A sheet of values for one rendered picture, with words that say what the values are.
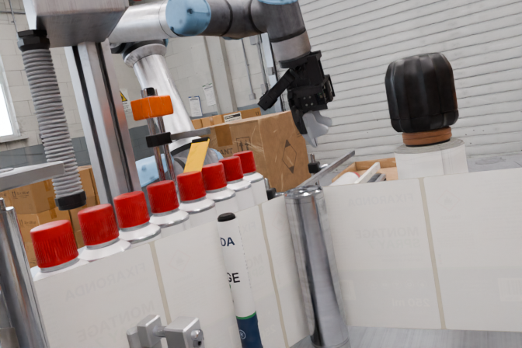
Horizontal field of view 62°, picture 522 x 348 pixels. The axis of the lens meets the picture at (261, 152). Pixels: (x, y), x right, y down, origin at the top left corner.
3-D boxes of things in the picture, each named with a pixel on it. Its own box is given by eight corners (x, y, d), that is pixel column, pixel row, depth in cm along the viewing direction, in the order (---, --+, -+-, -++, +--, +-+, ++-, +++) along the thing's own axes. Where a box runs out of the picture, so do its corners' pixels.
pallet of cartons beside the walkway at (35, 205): (138, 251, 419) (117, 161, 410) (57, 290, 351) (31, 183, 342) (68, 247, 488) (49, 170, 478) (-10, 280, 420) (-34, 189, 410)
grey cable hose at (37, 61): (71, 210, 50) (26, 27, 48) (50, 212, 52) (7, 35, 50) (94, 202, 53) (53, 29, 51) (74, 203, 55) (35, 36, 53)
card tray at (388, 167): (414, 184, 133) (412, 172, 132) (333, 190, 145) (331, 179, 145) (425, 165, 159) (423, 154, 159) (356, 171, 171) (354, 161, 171)
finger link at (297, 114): (305, 137, 93) (294, 99, 90) (298, 137, 94) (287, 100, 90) (311, 127, 97) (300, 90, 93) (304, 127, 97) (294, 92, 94)
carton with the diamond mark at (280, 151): (276, 214, 121) (257, 118, 118) (206, 217, 132) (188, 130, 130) (314, 187, 147) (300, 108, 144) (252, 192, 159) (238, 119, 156)
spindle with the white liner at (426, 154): (485, 297, 52) (450, 46, 49) (408, 294, 56) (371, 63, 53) (485, 266, 60) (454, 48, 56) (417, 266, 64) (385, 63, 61)
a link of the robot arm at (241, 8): (197, 2, 90) (236, -10, 83) (234, 7, 98) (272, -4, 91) (202, 41, 91) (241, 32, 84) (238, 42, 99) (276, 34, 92)
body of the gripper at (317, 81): (328, 113, 89) (312, 57, 84) (290, 119, 93) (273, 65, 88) (336, 98, 95) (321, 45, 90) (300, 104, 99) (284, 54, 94)
